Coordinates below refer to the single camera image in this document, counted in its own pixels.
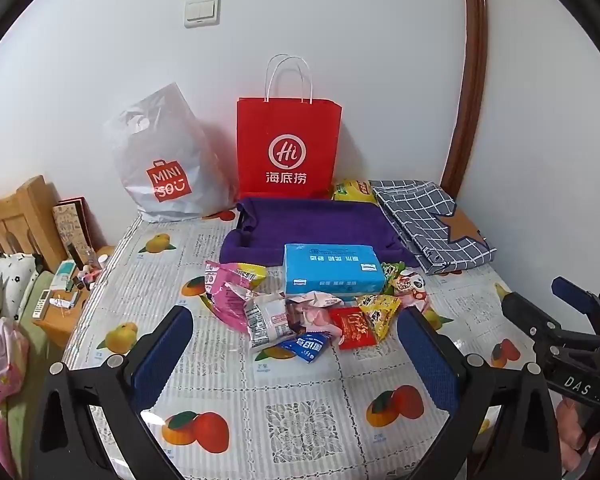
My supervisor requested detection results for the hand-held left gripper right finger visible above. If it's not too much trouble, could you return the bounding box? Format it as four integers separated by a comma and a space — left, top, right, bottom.
396, 306, 563, 480

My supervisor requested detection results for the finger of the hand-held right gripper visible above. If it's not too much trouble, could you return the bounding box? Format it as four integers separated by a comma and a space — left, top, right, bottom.
501, 291, 600, 349
551, 275, 600, 334

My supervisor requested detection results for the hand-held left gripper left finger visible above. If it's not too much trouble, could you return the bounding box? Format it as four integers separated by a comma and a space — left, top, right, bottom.
27, 304, 196, 480

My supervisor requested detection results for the yellow snack packet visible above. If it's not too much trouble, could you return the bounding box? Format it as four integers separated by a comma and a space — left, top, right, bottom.
356, 294, 402, 343

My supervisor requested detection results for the panda face snack packet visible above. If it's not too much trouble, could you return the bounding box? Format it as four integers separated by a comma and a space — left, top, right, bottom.
394, 269, 431, 313

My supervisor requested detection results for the red snack packet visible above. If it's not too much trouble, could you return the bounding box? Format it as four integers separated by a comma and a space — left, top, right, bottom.
328, 306, 377, 352

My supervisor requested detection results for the green snack packet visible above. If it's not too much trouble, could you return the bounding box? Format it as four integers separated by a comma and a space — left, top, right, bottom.
380, 261, 407, 297

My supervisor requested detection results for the large pink snack packet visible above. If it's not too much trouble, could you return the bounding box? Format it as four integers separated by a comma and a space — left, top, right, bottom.
204, 260, 269, 332

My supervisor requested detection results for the white snack packet pink label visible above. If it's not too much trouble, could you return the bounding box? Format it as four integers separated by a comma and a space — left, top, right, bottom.
244, 292, 301, 352

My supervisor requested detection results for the pink peach snack packet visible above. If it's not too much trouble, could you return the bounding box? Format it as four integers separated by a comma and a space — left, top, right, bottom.
287, 307, 341, 336

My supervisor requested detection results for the pale pink snack packet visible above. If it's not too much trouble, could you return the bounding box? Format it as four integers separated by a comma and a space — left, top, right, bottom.
285, 291, 344, 311

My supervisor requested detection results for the blue snack packet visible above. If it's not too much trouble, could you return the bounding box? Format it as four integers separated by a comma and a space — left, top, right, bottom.
279, 332, 327, 363

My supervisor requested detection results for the purple fabric tray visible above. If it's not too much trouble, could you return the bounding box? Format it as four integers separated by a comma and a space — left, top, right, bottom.
219, 197, 421, 268

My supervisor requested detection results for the person's right hand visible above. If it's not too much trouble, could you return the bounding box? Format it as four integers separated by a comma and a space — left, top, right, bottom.
555, 400, 600, 467

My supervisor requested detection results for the wooden bedside table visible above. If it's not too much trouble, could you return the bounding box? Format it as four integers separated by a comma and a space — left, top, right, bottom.
32, 245, 116, 348

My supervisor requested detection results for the teal and white box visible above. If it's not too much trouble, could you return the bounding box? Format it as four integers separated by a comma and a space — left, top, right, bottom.
54, 261, 77, 292

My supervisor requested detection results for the blue tissue pack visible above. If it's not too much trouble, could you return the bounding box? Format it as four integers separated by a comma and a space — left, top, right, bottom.
282, 243, 386, 302

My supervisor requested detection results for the white remote control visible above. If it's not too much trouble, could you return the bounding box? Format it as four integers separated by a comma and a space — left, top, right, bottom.
32, 289, 52, 319

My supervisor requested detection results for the fruit print tablecloth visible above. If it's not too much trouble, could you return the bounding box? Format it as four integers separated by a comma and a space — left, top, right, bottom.
60, 180, 581, 480

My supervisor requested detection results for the grey checked folded cloth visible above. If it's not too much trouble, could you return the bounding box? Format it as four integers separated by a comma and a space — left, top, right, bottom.
370, 180, 497, 276

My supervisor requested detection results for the patterned cardboard box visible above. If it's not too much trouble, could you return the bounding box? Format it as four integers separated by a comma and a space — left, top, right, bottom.
51, 197, 95, 266

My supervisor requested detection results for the floral pillow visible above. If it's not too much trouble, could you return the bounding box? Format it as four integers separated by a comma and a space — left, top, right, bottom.
0, 252, 41, 318

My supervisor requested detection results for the large yellow snack bag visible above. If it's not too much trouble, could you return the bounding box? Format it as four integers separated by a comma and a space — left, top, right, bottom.
332, 180, 378, 203

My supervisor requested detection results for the white plastic shopping bag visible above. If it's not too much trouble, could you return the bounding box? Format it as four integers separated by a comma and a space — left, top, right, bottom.
102, 82, 238, 223

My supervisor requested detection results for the red paper bag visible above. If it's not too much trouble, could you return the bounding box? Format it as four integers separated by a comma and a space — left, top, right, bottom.
236, 54, 342, 200

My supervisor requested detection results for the brown wooden door frame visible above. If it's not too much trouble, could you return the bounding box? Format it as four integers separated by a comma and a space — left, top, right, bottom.
440, 0, 488, 196

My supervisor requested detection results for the white light switch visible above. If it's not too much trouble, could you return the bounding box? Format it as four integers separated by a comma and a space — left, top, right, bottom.
184, 0, 221, 27

